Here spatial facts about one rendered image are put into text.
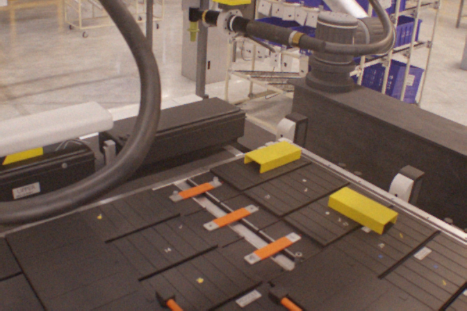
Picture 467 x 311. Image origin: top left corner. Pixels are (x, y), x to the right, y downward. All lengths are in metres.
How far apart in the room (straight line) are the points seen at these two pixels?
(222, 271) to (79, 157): 0.46
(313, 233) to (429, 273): 0.28
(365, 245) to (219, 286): 0.36
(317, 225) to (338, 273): 0.18
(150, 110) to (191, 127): 0.72
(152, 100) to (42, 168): 0.58
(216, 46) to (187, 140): 3.62
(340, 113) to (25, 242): 1.61
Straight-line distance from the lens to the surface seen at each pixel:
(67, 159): 1.19
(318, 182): 1.32
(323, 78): 2.33
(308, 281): 0.98
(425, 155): 2.07
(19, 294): 0.97
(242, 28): 1.37
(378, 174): 2.23
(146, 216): 1.13
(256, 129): 1.89
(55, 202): 0.57
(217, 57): 4.98
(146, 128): 0.62
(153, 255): 1.02
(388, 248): 1.12
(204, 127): 1.38
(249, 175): 1.31
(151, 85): 0.65
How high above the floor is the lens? 1.66
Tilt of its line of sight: 24 degrees down
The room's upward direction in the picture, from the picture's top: 4 degrees clockwise
